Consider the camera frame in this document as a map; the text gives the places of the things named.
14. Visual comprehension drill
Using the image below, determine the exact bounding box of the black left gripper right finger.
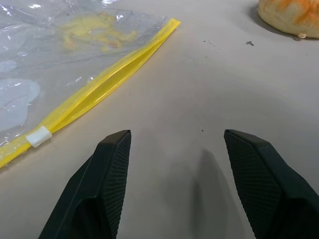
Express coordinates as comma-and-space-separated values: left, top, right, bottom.
223, 128, 319, 239

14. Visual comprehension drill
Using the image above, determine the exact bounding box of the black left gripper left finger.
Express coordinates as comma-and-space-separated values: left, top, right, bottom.
38, 129, 132, 239

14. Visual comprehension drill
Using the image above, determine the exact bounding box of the clear yellow-zip plastic bag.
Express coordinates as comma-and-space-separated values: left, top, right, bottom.
0, 0, 182, 170

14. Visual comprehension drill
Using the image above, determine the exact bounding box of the orange cream plush toy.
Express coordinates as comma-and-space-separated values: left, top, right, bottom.
258, 0, 319, 39

